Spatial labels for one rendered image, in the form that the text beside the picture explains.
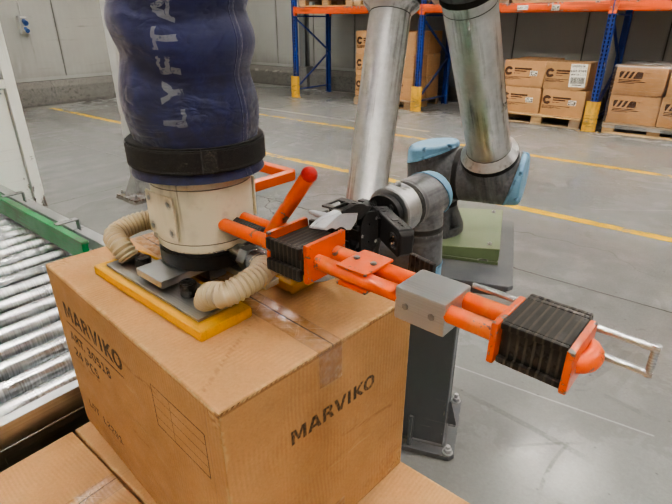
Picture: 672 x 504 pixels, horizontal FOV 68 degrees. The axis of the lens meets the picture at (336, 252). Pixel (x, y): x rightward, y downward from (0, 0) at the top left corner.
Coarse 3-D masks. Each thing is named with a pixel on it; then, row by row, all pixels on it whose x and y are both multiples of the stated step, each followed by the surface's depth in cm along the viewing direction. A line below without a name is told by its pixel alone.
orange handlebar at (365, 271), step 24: (264, 168) 113; (288, 168) 109; (240, 216) 84; (264, 240) 75; (336, 264) 66; (360, 264) 66; (384, 264) 66; (360, 288) 65; (384, 288) 62; (456, 312) 56; (480, 312) 58; (480, 336) 55; (600, 360) 49
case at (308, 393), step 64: (64, 320) 101; (128, 320) 80; (256, 320) 80; (320, 320) 80; (384, 320) 82; (128, 384) 83; (192, 384) 66; (256, 384) 66; (320, 384) 74; (384, 384) 89; (128, 448) 97; (192, 448) 71; (256, 448) 68; (320, 448) 80; (384, 448) 96
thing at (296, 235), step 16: (288, 224) 75; (304, 224) 77; (272, 240) 71; (288, 240) 72; (304, 240) 72; (320, 240) 69; (336, 240) 72; (272, 256) 73; (288, 256) 69; (304, 256) 68; (288, 272) 70; (304, 272) 69; (320, 272) 71
